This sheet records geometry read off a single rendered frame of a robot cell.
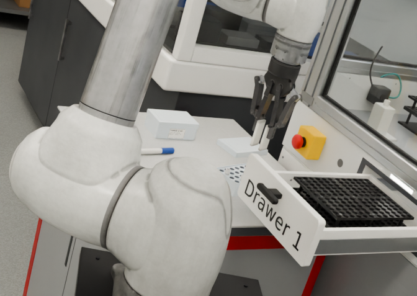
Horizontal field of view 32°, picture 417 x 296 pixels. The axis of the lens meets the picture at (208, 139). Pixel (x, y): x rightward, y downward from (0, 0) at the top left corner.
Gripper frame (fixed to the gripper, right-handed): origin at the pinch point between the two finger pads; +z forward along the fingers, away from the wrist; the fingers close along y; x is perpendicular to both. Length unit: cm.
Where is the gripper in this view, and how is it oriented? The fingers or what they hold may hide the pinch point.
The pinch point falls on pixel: (262, 134)
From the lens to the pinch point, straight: 180.4
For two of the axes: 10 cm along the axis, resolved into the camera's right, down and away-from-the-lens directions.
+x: 6.1, -1.4, 7.8
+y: 7.5, 4.3, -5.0
